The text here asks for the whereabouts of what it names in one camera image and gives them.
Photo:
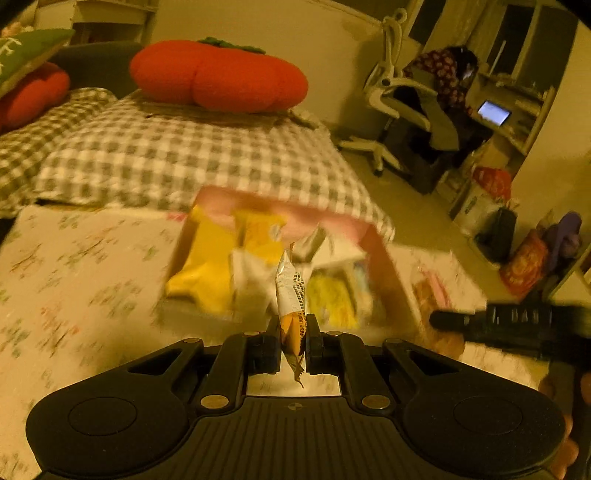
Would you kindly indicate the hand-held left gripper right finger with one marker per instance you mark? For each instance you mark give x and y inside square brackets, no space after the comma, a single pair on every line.
[316,344]

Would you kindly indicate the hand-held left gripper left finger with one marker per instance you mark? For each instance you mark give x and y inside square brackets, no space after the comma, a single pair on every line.
[270,344]

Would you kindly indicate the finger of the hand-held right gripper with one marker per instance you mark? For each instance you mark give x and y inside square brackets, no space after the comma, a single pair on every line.
[452,320]

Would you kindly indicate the white and orange snack packet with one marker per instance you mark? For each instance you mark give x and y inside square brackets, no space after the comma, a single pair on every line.
[288,286]

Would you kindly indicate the pink box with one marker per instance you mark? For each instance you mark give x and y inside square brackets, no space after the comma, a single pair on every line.
[383,263]

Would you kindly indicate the plain yellow snack packet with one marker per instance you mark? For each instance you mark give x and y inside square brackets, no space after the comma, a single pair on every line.
[203,267]

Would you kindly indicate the printed yellow snack packet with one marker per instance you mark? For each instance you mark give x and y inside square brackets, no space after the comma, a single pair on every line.
[258,230]

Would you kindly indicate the person's right hand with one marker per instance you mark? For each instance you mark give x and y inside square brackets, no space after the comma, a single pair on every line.
[561,415]

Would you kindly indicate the pink snack packet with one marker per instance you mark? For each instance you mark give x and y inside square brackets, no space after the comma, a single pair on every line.
[431,288]

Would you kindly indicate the pale yellow snack packet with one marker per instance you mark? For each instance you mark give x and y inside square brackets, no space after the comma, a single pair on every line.
[330,295]

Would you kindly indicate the orange and red bag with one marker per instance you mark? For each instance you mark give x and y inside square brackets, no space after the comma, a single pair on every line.
[526,263]

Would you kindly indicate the black bag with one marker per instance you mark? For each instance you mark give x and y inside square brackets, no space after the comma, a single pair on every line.
[498,235]

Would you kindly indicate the red and white bag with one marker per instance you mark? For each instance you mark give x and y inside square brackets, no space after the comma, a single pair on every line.
[489,189]

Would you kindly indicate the floral tablecloth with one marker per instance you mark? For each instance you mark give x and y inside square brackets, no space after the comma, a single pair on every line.
[83,286]

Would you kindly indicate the checked ottoman blanket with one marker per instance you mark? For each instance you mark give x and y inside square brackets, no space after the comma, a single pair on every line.
[184,157]

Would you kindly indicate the lit tablet screen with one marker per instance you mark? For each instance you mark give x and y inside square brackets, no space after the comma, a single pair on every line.
[494,113]

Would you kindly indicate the white desk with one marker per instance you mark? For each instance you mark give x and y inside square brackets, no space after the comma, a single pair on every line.
[531,115]

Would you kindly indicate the white office chair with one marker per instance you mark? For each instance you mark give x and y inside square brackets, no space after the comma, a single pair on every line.
[383,87]

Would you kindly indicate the orange persimmon cushion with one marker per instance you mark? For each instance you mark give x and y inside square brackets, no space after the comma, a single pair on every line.
[217,78]

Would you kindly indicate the checked sofa blanket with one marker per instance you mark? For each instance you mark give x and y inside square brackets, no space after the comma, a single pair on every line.
[27,157]

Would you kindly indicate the dark sofa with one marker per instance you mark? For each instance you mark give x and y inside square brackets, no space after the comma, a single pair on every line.
[101,64]

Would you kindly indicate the small red cushion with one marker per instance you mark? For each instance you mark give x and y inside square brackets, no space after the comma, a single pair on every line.
[32,97]

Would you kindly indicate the white shelf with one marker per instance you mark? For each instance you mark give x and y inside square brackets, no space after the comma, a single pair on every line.
[92,18]

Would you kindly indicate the green snowflake pillow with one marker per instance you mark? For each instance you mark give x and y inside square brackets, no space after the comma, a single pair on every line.
[27,55]

